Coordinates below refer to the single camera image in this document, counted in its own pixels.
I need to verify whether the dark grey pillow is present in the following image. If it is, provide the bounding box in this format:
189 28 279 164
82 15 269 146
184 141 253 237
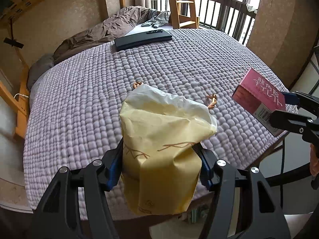
27 54 54 91

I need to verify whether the black flat box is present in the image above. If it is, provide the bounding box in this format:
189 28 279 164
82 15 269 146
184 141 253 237
114 29 172 51

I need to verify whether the yellow paper bag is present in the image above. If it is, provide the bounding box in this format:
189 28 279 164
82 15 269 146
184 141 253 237
119 83 217 215

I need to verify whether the grey clothing on bed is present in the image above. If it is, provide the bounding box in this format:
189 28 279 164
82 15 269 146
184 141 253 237
141 11 171 29

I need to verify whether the black wall mounted device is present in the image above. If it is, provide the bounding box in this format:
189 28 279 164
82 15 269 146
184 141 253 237
3 20 24 49

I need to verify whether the brown crumpled duvet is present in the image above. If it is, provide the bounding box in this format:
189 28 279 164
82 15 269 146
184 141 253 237
53 6 160 65

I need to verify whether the person right hand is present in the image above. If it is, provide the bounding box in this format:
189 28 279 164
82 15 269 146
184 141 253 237
310 144 319 176

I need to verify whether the wooden bunk bed frame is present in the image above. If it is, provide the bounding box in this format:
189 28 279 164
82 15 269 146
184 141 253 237
1 0 125 139

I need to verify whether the black balcony railing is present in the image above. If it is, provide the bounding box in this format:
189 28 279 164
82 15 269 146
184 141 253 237
151 0 256 46

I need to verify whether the wooden bunk ladder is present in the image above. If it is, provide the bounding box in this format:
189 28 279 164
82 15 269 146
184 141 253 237
169 0 199 29

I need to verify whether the lavender quilted bed blanket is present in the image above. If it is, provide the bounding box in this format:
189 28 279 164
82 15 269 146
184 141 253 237
23 29 286 220

